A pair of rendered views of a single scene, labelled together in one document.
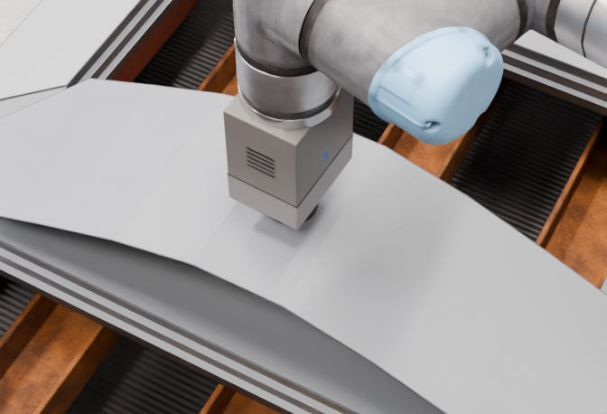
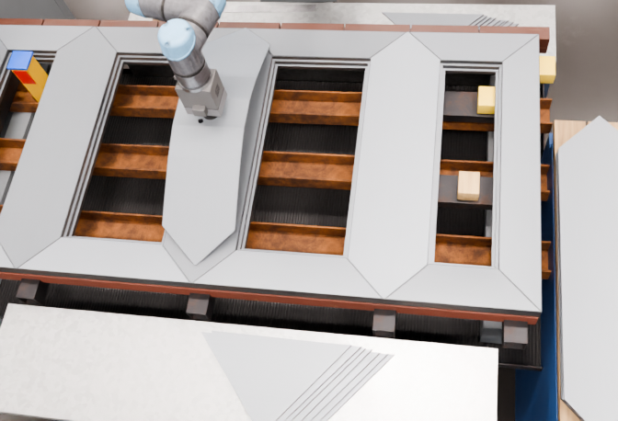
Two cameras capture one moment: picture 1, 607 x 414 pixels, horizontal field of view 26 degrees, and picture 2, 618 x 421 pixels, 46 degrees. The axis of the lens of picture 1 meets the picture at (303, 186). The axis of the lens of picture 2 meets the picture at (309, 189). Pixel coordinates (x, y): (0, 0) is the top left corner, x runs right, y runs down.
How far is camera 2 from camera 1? 1.34 m
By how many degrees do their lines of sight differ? 48
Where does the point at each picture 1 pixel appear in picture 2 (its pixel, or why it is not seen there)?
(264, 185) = (220, 96)
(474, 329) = (233, 63)
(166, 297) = (243, 167)
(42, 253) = (239, 212)
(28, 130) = (192, 235)
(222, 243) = (233, 123)
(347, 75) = (213, 19)
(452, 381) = (252, 63)
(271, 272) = (239, 107)
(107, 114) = (181, 202)
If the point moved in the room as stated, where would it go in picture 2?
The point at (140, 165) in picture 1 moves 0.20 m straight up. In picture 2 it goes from (206, 171) to (181, 126)
